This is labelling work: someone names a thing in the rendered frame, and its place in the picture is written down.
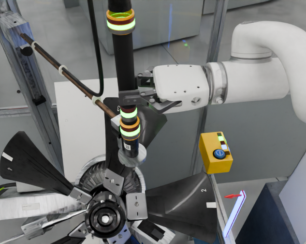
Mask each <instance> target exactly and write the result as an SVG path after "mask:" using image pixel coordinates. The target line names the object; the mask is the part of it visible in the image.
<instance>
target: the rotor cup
mask: <svg viewBox="0 0 306 244"><path fill-rule="evenodd" d="M89 194H91V195H93V197H92V199H91V200H90V201H89V202H88V203H87V204H86V213H85V225H86V227H87V229H88V231H89V232H90V233H91V234H92V235H93V236H95V237H97V238H101V239H108V238H112V237H114V236H116V235H118V234H119V233H120V232H121V231H122V229H123V228H124V226H125V222H126V215H127V214H126V211H127V206H126V195H127V191H126V190H125V189H124V188H123V190H122V194H121V197H119V196H117V195H115V194H114V193H112V192H111V191H109V190H108V189H106V188H105V187H104V186H103V183H100V184H98V185H96V186H95V187H93V188H92V189H91V191H90V192H89ZM109 195H112V197H111V199H109ZM88 205H89V207H88ZM87 207H88V209H87ZM103 216H108V217H109V221H108V222H106V223H104V222H102V217H103Z"/></svg>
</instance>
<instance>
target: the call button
mask: <svg viewBox="0 0 306 244"><path fill-rule="evenodd" d="M224 155H225V153H224V151H223V150H220V149H218V150H215V156H216V157H217V158H223V157H224Z"/></svg>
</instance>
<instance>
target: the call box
mask: <svg viewBox="0 0 306 244"><path fill-rule="evenodd" d="M217 133H220V132H213V133H202V134H201V136H200V142H199V149H200V152H201V155H202V159H203V162H204V166H205V170H206V173H207V174H213V173H223V172H229V171H230V168H231V165H232V162H233V158H232V155H231V153H230V155H226V154H225V155H224V157H223V158H217V157H216V156H215V150H218V149H220V150H223V151H224V153H225V151H229V152H230V150H229V148H228V145H227V143H226V140H225V138H224V135H223V132H221V134H222V137H223V141H224V142H225V144H224V145H226V147H227V148H226V149H223V148H222V145H221V143H220V140H219V137H218V135H217Z"/></svg>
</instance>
